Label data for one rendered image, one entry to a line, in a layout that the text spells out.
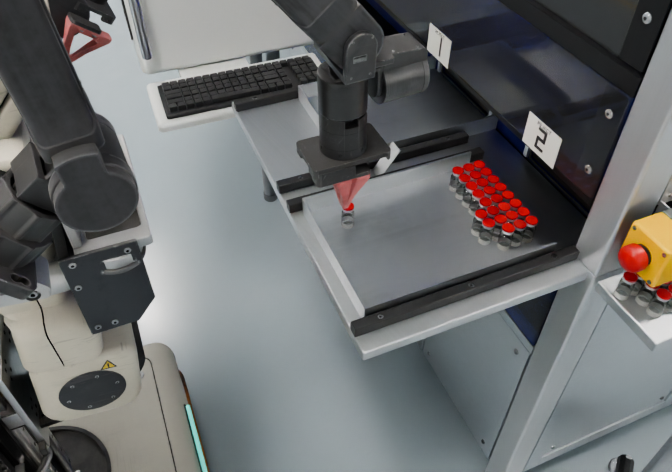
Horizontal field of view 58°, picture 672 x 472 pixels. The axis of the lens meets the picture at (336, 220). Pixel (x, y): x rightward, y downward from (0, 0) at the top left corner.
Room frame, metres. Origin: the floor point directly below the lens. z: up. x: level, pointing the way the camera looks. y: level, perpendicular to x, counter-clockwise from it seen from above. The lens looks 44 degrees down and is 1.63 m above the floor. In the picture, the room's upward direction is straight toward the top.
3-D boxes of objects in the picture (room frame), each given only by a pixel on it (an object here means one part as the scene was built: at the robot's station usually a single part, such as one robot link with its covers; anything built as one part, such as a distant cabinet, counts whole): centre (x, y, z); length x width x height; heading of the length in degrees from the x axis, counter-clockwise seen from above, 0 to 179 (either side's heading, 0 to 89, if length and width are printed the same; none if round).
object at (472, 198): (0.77, -0.25, 0.90); 0.18 x 0.02 x 0.05; 23
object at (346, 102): (0.60, -0.01, 1.25); 0.07 x 0.06 x 0.07; 116
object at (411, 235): (0.73, -0.15, 0.90); 0.34 x 0.26 x 0.04; 113
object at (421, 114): (1.09, -0.12, 0.90); 0.34 x 0.26 x 0.04; 113
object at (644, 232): (0.59, -0.46, 0.99); 0.08 x 0.07 x 0.07; 113
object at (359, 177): (0.59, 0.00, 1.12); 0.07 x 0.07 x 0.09; 23
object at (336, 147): (0.59, -0.01, 1.19); 0.10 x 0.07 x 0.07; 113
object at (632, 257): (0.57, -0.42, 0.99); 0.04 x 0.04 x 0.04; 23
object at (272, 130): (0.90, -0.13, 0.87); 0.70 x 0.48 x 0.02; 23
